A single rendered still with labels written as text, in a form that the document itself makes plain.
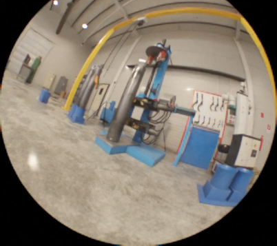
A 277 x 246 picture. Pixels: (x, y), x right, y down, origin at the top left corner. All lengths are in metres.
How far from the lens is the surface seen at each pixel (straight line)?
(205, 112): 3.62
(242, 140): 1.74
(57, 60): 11.87
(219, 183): 1.19
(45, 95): 3.29
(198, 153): 2.34
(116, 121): 1.41
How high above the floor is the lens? 0.57
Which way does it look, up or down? 8 degrees up
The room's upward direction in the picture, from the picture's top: 20 degrees clockwise
